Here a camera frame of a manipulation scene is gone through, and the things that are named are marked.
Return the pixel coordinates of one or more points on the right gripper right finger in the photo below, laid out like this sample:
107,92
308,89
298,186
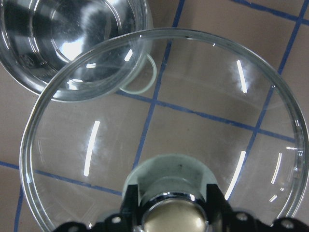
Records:
223,218

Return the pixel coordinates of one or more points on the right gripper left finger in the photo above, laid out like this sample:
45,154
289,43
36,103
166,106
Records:
123,221

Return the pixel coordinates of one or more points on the glass pot lid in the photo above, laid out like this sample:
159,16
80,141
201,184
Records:
203,110

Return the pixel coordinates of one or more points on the stainless steel pot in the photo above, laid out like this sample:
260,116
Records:
39,37

